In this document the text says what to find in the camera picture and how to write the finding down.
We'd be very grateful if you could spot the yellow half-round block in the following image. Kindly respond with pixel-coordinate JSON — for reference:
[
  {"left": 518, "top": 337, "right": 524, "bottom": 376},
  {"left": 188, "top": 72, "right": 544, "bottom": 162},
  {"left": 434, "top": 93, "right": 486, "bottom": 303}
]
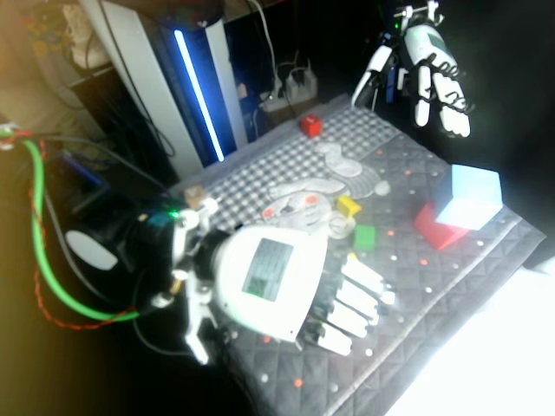
[{"left": 336, "top": 194, "right": 363, "bottom": 218}]

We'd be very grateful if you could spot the white column with blue light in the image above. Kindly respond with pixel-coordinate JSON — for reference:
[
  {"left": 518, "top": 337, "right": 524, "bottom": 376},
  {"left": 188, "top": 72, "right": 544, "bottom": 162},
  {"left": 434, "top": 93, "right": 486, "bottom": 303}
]
[{"left": 80, "top": 0, "right": 248, "bottom": 170}]

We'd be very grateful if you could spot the large red block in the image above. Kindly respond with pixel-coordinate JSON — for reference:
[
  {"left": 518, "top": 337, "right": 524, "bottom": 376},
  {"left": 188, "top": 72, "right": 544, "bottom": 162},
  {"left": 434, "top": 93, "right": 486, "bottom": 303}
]
[{"left": 412, "top": 201, "right": 472, "bottom": 252}]

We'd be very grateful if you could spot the wooden letter block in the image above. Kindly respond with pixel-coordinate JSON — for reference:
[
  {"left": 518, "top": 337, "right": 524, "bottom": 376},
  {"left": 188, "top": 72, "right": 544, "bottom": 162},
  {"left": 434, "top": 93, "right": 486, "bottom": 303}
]
[{"left": 182, "top": 185, "right": 208, "bottom": 210}]

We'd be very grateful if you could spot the small green letter cube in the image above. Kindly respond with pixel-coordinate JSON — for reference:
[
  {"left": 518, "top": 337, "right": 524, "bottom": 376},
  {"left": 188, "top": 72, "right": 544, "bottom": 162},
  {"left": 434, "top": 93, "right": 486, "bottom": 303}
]
[{"left": 353, "top": 224, "right": 376, "bottom": 251}]

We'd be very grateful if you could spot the white power strip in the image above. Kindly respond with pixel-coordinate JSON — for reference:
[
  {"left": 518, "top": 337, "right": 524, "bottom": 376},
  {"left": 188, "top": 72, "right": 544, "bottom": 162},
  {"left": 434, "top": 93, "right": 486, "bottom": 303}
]
[
  {"left": 284, "top": 64, "right": 318, "bottom": 99},
  {"left": 258, "top": 97, "right": 291, "bottom": 114}
]

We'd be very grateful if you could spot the small red number cube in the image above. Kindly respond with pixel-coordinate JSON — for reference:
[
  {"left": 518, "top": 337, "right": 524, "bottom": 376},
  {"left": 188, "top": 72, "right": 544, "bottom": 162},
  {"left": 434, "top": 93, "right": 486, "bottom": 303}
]
[{"left": 299, "top": 114, "right": 324, "bottom": 139}]

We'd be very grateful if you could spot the grey quilt with printed bear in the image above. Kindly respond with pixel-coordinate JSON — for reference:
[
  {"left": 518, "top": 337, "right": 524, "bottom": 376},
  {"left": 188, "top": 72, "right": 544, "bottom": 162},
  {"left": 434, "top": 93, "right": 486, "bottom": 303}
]
[{"left": 166, "top": 93, "right": 548, "bottom": 416}]

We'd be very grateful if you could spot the red twisted cable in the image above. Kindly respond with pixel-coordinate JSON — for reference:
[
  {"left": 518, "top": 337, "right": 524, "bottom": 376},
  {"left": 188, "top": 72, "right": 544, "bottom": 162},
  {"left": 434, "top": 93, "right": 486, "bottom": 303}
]
[{"left": 0, "top": 125, "right": 136, "bottom": 331}]

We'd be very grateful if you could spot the green cable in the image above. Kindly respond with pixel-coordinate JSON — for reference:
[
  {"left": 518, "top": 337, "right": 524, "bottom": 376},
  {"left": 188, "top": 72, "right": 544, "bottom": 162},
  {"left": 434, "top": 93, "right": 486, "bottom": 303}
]
[{"left": 19, "top": 138, "right": 142, "bottom": 324}]

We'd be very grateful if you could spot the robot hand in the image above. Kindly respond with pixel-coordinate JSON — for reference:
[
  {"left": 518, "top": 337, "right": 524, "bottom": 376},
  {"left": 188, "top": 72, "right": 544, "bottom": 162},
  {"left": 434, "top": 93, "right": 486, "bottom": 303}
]
[
  {"left": 210, "top": 224, "right": 398, "bottom": 357},
  {"left": 351, "top": 23, "right": 473, "bottom": 139}
]

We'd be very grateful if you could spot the light blue cube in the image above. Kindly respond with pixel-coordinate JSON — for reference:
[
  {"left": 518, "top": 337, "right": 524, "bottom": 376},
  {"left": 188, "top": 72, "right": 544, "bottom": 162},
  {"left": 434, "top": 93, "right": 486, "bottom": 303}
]
[{"left": 434, "top": 163, "right": 504, "bottom": 231}]

